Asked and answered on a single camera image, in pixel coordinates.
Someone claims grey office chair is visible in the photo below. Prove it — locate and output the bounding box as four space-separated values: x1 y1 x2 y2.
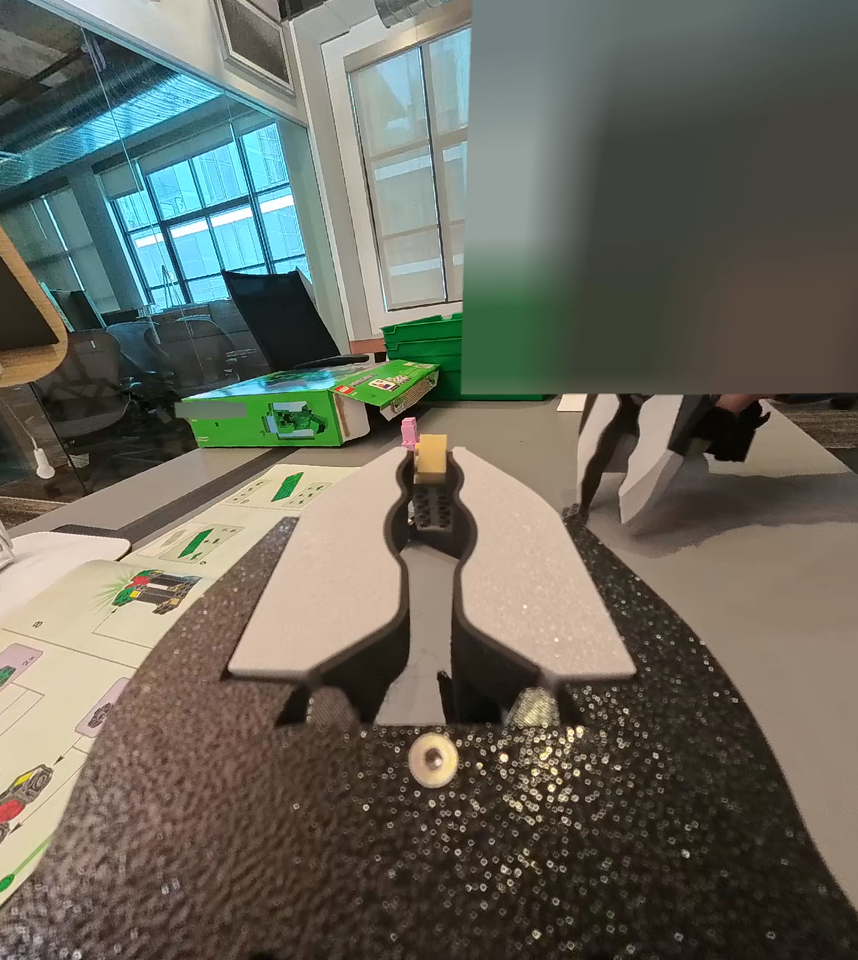
46 330 175 455

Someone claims brick building instruction booklet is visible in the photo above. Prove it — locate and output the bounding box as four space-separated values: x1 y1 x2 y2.
0 463 372 960

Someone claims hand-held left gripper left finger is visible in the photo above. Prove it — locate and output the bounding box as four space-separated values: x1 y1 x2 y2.
226 448 411 727

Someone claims white lamp stand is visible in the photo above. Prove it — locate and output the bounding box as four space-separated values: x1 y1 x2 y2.
0 347 132 633

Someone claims ceiling air vent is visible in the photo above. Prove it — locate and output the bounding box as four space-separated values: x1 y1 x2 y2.
213 0 297 89

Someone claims white hanging cord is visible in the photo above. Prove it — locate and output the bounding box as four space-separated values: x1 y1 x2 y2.
0 371 56 481

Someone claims tan and black brick assembly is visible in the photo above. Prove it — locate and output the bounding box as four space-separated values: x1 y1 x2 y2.
407 433 454 535

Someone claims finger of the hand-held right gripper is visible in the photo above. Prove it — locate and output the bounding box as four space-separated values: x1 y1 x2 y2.
618 395 693 526
575 394 629 515

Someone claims grey desk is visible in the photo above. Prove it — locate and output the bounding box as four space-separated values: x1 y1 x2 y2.
0 393 858 960

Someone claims green toy set box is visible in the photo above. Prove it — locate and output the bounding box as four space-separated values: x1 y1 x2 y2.
176 358 441 450

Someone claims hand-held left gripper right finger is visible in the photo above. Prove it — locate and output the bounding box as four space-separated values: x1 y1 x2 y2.
447 446 638 727

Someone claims black office chair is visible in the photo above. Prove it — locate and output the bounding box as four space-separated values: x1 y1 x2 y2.
220 267 370 370

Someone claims white framed window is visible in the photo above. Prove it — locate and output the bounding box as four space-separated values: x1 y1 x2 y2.
321 22 473 340

